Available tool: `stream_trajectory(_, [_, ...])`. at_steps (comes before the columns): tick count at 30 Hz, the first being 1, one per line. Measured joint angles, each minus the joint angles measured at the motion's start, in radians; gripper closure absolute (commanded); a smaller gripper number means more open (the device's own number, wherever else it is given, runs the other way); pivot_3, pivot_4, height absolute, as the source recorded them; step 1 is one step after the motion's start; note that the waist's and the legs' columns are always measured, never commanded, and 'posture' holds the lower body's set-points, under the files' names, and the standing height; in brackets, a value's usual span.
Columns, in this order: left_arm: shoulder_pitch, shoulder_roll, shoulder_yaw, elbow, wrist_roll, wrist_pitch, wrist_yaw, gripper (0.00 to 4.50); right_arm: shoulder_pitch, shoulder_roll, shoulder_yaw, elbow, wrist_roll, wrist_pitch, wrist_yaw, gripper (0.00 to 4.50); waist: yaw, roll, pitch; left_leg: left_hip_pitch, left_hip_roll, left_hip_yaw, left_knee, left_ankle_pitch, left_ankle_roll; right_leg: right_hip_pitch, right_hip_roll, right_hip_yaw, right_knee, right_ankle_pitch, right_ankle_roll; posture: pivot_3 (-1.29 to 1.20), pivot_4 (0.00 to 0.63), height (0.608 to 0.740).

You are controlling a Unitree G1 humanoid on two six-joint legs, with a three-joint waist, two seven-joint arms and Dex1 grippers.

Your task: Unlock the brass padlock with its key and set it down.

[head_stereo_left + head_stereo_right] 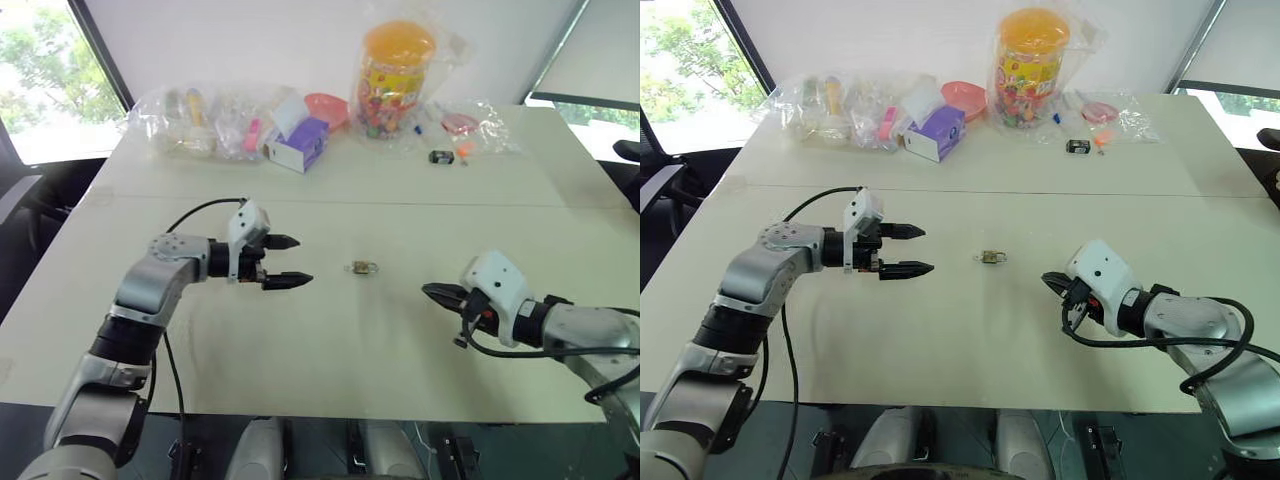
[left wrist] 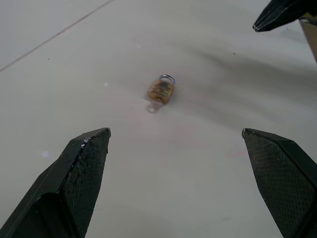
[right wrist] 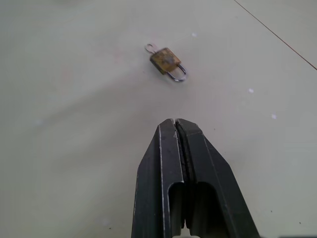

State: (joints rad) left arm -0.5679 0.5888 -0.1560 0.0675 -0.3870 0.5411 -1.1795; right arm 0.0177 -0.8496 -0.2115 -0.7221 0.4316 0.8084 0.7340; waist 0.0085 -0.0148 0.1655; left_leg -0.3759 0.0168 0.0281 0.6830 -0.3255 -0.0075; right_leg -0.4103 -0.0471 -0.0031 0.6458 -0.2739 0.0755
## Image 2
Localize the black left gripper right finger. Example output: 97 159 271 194
241 127 317 238

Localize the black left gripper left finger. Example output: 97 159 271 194
0 127 111 238

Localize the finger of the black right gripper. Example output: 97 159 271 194
252 0 317 32

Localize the brown cardboard piece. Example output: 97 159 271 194
298 13 317 64

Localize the brass padlock with steel shackle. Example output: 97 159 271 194
147 74 176 104

